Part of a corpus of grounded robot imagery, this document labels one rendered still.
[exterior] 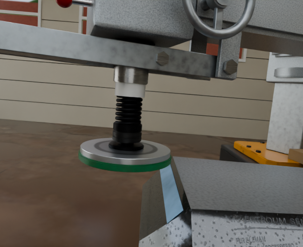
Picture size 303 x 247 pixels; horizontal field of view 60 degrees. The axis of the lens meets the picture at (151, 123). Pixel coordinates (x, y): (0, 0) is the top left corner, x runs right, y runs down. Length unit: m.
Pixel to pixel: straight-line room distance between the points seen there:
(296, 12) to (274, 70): 0.86
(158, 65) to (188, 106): 6.11
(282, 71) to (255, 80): 5.56
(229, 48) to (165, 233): 0.40
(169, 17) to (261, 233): 0.42
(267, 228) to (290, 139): 1.06
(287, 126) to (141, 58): 1.11
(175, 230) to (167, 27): 0.37
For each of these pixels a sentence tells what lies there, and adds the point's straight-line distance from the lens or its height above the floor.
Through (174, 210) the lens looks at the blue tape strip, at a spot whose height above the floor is 0.84.
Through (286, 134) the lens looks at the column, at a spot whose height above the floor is 0.88.
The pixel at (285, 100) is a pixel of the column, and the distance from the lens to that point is 1.56.
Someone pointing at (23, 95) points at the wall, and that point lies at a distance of 7.34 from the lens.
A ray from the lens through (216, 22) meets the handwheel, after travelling 0.53.
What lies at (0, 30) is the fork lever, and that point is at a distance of 0.56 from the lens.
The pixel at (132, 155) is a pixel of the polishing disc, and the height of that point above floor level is 0.92.
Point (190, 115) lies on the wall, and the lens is 6.70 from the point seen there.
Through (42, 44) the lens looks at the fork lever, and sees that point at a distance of 0.55.
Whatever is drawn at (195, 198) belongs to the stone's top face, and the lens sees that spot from 0.53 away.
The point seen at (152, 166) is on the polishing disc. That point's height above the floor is 0.91.
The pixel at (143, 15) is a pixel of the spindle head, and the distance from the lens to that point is 0.53.
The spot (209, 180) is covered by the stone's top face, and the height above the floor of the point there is 0.87.
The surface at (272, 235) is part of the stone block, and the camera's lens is 0.52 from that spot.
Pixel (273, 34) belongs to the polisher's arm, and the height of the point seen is 1.21.
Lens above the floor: 1.07
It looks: 8 degrees down
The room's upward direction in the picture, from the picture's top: 5 degrees clockwise
